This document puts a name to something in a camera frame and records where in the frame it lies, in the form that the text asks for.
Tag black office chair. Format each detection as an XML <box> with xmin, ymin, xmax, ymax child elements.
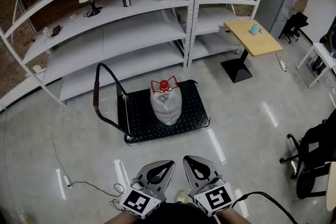
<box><xmin>279</xmin><ymin>108</ymin><xmax>336</xmax><ymax>200</ymax></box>

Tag round light wooden tabletop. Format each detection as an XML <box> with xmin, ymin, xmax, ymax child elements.
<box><xmin>326</xmin><ymin>162</ymin><xmax>336</xmax><ymax>212</ymax></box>

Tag person's black shorts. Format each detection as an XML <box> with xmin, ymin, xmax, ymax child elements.
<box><xmin>115</xmin><ymin>201</ymin><xmax>219</xmax><ymax>224</ymax></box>

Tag black platform cart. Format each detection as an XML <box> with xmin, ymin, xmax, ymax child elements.
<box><xmin>92</xmin><ymin>62</ymin><xmax>212</xmax><ymax>144</ymax></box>

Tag small black chair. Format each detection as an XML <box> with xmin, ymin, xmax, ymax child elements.
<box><xmin>278</xmin><ymin>12</ymin><xmax>309</xmax><ymax>45</ymax></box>

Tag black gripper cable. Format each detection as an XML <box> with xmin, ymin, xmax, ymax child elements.
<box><xmin>231</xmin><ymin>191</ymin><xmax>299</xmax><ymax>224</ymax></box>

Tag grey refrigerator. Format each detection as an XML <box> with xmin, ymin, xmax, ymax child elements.
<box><xmin>254</xmin><ymin>0</ymin><xmax>301</xmax><ymax>39</ymax></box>

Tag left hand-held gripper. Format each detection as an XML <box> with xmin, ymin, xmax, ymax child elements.
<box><xmin>119</xmin><ymin>159</ymin><xmax>176</xmax><ymax>220</ymax></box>

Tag wide white metal shelf unit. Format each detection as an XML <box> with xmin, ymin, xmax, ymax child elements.
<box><xmin>0</xmin><ymin>0</ymin><xmax>198</xmax><ymax>113</ymax></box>

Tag person's shoe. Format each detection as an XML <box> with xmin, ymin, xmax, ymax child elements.
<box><xmin>175</xmin><ymin>190</ymin><xmax>190</xmax><ymax>204</ymax></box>

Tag clear water jug red cap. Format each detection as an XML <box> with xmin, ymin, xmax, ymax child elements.
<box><xmin>149</xmin><ymin>75</ymin><xmax>183</xmax><ymax>126</ymax></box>

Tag wooden pedestal table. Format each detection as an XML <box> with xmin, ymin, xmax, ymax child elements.
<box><xmin>220</xmin><ymin>19</ymin><xmax>284</xmax><ymax>84</ymax></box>

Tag grey concrete floor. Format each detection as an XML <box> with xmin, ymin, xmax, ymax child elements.
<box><xmin>0</xmin><ymin>26</ymin><xmax>336</xmax><ymax>224</ymax></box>

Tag white power strip thin cable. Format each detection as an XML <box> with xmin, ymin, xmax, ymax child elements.
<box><xmin>50</xmin><ymin>106</ymin><xmax>72</xmax><ymax>189</ymax></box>

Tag white table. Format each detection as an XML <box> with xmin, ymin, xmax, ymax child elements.
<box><xmin>296</xmin><ymin>42</ymin><xmax>336</xmax><ymax>89</ymax></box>

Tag person's right forearm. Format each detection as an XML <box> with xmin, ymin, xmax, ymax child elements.
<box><xmin>220</xmin><ymin>207</ymin><xmax>254</xmax><ymax>224</ymax></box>

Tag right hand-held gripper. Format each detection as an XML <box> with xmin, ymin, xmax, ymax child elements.
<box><xmin>183</xmin><ymin>155</ymin><xmax>234</xmax><ymax>217</ymax></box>

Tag person's left forearm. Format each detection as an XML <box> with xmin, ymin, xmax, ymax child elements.
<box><xmin>103</xmin><ymin>211</ymin><xmax>128</xmax><ymax>224</ymax></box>

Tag narrow white metal shelf unit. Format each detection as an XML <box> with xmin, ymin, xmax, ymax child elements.
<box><xmin>167</xmin><ymin>0</ymin><xmax>273</xmax><ymax>69</ymax></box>

